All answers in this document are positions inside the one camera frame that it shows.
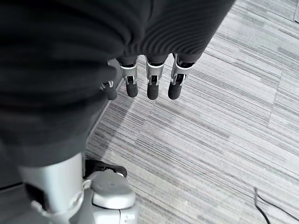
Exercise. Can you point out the right robot hand black cloth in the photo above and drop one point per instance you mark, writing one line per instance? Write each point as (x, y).
(70, 70)

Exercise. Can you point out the dark robot foot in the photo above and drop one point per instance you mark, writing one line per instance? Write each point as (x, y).
(102, 166)

